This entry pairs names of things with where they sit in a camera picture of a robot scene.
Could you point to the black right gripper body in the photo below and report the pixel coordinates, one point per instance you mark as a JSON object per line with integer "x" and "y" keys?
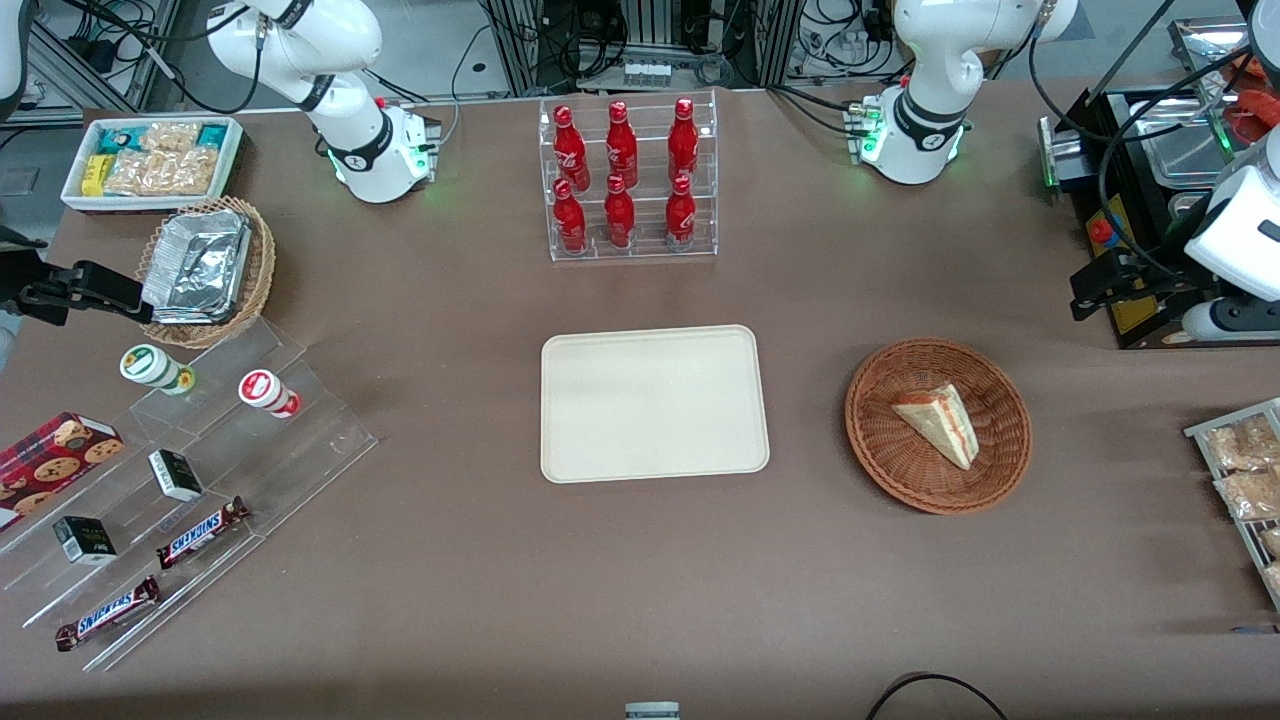
{"x": 22, "y": 293}

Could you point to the triangular sandwich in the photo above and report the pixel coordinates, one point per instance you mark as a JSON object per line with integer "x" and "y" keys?
{"x": 940, "y": 425}

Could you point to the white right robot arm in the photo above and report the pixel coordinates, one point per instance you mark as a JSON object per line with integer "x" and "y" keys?
{"x": 340, "y": 60}

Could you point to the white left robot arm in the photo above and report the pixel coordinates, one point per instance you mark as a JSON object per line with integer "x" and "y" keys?
{"x": 930, "y": 60}

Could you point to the light wicker basket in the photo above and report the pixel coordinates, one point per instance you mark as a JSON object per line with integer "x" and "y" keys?
{"x": 262, "y": 270}

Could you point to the brown wicker basket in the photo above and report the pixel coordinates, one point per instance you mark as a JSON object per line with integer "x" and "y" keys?
{"x": 900, "y": 470}

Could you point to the cream plastic tray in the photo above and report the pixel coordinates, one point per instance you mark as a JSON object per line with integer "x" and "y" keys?
{"x": 620, "y": 410}

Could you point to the red appliance knob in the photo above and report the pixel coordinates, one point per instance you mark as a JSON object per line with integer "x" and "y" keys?
{"x": 1100, "y": 232}

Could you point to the green lid drink cup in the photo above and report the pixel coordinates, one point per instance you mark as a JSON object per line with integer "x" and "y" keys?
{"x": 148, "y": 365}

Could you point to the steel warmer pan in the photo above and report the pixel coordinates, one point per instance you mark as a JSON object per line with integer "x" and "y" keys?
{"x": 1185, "y": 212}
{"x": 1180, "y": 150}

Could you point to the white rectangular snack bin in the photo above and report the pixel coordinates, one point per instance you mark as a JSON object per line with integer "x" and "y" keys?
{"x": 150, "y": 204}

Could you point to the stack of foil containers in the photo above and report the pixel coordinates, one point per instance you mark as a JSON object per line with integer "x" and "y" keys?
{"x": 195, "y": 265}

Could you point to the black food warmer appliance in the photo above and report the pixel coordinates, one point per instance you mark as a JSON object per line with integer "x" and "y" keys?
{"x": 1075, "y": 175}

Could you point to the yellow snack packet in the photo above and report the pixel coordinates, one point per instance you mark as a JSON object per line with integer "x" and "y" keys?
{"x": 95, "y": 176}

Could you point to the large clear cracker bag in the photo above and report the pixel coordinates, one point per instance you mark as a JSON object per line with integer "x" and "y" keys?
{"x": 165, "y": 173}

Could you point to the clear bag of crackers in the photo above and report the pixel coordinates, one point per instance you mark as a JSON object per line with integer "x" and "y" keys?
{"x": 172, "y": 135}

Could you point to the red cookie box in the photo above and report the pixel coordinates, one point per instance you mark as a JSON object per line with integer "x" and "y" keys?
{"x": 50, "y": 465}

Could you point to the clear bag of snacks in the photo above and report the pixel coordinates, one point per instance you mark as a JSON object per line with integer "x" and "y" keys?
{"x": 1250, "y": 495}
{"x": 1240, "y": 445}

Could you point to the red lid drink cup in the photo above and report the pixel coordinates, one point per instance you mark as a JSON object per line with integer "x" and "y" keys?
{"x": 265, "y": 390}

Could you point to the small teal snack packet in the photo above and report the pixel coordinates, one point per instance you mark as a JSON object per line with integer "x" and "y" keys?
{"x": 212, "y": 135}

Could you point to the small black box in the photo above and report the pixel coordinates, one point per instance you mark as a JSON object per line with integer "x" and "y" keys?
{"x": 85, "y": 540}
{"x": 175, "y": 475}

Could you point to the red sausages on skewers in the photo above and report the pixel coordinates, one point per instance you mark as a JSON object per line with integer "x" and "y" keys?
{"x": 1262, "y": 112}

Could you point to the clear acrylic stepped display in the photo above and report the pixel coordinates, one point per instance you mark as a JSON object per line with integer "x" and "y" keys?
{"x": 300, "y": 450}

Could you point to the brown snickers bar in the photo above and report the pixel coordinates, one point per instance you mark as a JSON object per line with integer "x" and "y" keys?
{"x": 108, "y": 613}
{"x": 200, "y": 533}

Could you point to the clear acrylic bottle rack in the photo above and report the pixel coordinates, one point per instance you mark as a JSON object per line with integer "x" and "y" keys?
{"x": 700, "y": 250}

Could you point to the red cola bottle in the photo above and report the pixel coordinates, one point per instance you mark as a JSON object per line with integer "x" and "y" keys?
{"x": 568, "y": 150}
{"x": 683, "y": 142}
{"x": 621, "y": 145}
{"x": 680, "y": 213}
{"x": 619, "y": 215}
{"x": 569, "y": 220}

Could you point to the white power strip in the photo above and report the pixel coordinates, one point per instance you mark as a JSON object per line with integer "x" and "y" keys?
{"x": 647, "y": 73}

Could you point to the grey box at table edge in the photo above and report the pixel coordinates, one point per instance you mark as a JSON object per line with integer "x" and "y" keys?
{"x": 652, "y": 711}

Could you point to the grey metal shelf frame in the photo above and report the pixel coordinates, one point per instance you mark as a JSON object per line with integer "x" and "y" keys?
{"x": 60, "y": 70}

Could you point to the aluminium frame rack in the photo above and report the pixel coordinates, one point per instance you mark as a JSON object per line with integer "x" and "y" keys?
{"x": 520, "y": 45}

